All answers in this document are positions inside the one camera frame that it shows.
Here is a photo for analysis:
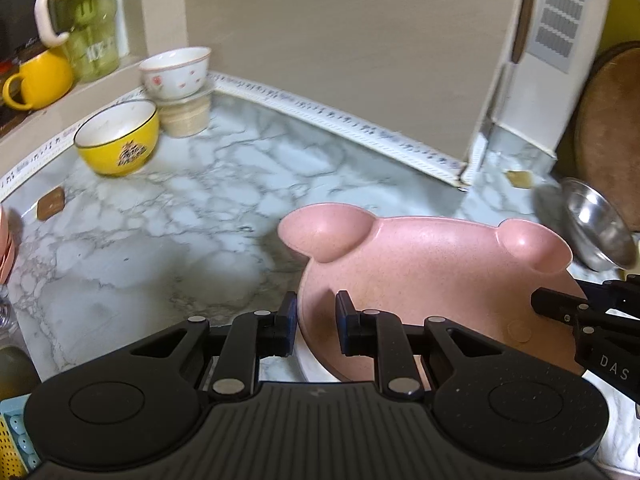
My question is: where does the stainless steel bowl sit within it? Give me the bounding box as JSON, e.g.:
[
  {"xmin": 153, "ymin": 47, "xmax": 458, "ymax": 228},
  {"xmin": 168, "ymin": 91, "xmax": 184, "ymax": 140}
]
[{"xmin": 561, "ymin": 178, "xmax": 639, "ymax": 272}]

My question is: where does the yellow adhesive pad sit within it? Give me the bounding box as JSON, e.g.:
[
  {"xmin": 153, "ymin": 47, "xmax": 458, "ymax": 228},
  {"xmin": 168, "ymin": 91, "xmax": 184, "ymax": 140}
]
[{"xmin": 506, "ymin": 170, "xmax": 534, "ymax": 188}]

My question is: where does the green glass jar with handle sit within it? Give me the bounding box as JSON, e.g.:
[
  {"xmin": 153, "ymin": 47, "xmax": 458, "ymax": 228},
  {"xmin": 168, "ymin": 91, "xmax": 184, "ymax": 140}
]
[{"xmin": 34, "ymin": 0, "xmax": 119, "ymax": 84}]

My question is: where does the round wooden cutting board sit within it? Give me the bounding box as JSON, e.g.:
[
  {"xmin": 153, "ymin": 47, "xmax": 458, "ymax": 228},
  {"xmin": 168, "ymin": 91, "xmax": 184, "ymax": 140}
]
[{"xmin": 574, "ymin": 41, "xmax": 639, "ymax": 231}]

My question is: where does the stack of pink plates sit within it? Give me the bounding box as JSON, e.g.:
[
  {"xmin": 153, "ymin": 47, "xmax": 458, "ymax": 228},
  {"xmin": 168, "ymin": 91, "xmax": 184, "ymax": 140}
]
[{"xmin": 0, "ymin": 208, "xmax": 16, "ymax": 285}]

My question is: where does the beige ribbed cup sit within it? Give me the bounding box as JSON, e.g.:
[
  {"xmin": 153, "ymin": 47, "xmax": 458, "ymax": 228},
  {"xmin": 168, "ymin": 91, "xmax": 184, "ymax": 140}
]
[{"xmin": 155, "ymin": 94, "xmax": 212, "ymax": 138}]

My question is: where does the pink bear-shaped plate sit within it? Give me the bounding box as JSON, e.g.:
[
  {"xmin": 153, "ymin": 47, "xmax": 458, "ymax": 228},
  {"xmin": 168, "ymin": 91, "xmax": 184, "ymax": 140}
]
[{"xmin": 278, "ymin": 204, "xmax": 584, "ymax": 382}]

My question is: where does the olive green round object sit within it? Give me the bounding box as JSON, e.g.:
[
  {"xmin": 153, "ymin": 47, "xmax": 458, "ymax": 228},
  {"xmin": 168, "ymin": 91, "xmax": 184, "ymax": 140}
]
[{"xmin": 0, "ymin": 346, "xmax": 41, "ymax": 400}]

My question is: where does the white floral bowl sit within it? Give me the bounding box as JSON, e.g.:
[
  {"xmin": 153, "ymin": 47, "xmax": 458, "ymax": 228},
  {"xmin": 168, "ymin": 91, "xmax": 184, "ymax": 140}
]
[{"xmin": 139, "ymin": 47, "xmax": 212, "ymax": 101}]

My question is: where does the white knife rack box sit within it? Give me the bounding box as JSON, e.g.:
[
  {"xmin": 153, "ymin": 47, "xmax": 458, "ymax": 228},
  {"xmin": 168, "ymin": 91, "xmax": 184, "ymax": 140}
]
[{"xmin": 460, "ymin": 0, "xmax": 610, "ymax": 185}]

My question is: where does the brown adhesive pad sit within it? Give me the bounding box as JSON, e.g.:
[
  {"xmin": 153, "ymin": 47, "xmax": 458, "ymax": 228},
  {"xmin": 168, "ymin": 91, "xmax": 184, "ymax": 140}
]
[{"xmin": 36, "ymin": 186, "xmax": 65, "ymax": 221}]

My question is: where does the yellow mug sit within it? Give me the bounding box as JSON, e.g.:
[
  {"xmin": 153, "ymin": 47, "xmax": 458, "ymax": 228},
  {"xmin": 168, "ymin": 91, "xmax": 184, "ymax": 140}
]
[{"xmin": 2, "ymin": 48, "xmax": 75, "ymax": 112}]

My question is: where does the steel cleaver with wooden handle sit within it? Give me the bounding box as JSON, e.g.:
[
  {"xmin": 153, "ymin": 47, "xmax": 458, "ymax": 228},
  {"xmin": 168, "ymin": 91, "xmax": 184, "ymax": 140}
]
[{"xmin": 510, "ymin": 0, "xmax": 535, "ymax": 64}]

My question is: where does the yellow ceramic bowl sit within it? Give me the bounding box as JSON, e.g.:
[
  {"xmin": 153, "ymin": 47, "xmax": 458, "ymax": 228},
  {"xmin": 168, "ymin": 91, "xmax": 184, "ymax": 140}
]
[{"xmin": 74, "ymin": 100, "xmax": 160, "ymax": 177}]

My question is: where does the blue yellow basket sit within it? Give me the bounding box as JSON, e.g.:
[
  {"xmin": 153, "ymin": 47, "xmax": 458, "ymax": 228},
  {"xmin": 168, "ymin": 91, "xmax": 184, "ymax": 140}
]
[{"xmin": 0, "ymin": 393, "xmax": 41, "ymax": 479}]

